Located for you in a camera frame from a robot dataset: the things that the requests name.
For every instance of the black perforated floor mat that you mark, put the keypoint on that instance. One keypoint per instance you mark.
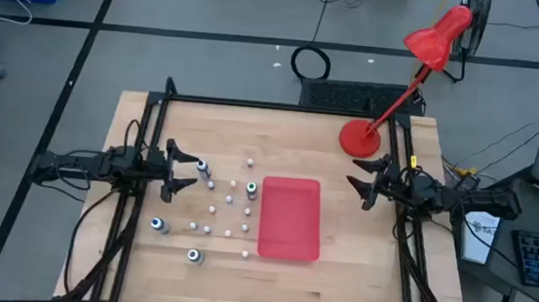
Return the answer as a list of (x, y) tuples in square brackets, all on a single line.
[(343, 95)]

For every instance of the black aluminium table frame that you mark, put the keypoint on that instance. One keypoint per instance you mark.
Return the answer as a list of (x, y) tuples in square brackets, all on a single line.
[(278, 106)]

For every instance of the red desk lamp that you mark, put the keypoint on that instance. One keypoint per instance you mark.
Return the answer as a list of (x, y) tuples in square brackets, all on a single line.
[(359, 139)]

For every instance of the small black dye bottle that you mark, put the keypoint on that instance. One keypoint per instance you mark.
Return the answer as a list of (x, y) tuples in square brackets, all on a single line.
[(193, 225), (229, 199), (244, 227)]

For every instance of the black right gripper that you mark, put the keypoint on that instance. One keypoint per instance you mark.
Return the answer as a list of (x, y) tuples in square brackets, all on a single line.
[(393, 186)]

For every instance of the large purple-capped dye bottle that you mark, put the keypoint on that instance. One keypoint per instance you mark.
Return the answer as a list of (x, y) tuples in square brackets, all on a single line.
[(194, 255)]

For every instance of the small white-capped dye bottle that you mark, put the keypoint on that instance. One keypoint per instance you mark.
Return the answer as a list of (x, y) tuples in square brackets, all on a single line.
[(250, 162), (233, 184), (211, 184)]

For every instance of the small orange yellow-label dye bottle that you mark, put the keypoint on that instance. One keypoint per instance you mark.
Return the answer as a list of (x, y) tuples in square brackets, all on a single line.
[(227, 233)]

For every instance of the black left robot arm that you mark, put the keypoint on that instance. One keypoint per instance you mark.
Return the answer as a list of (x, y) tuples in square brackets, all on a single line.
[(102, 163)]

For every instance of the black desk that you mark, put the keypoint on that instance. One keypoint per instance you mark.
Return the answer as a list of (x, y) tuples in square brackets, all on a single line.
[(503, 249)]

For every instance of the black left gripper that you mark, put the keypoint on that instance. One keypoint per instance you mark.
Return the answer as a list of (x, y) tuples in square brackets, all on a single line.
[(168, 171)]

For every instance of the white printed box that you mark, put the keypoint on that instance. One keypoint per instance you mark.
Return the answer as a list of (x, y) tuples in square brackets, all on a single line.
[(477, 242)]

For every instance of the small green dye bottle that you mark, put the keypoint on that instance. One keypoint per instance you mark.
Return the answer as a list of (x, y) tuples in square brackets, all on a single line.
[(207, 229)]

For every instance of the large blue-capped dye bottle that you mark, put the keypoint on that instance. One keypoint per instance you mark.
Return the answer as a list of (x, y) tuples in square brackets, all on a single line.
[(157, 223)]

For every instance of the small orange white-label dye bottle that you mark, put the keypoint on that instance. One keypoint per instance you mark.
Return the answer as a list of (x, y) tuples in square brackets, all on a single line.
[(245, 254)]

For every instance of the red translucent plastic bin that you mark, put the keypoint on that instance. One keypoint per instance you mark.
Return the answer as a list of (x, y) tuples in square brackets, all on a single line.
[(290, 221)]

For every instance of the black floor fan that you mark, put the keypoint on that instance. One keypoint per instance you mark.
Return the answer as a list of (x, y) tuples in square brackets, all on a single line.
[(479, 22)]

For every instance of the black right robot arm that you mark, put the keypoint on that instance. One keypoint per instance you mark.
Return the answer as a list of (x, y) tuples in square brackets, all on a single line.
[(490, 199)]

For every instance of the large green-capped dye bottle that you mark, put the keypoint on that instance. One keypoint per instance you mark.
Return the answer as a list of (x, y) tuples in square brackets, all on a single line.
[(252, 188)]

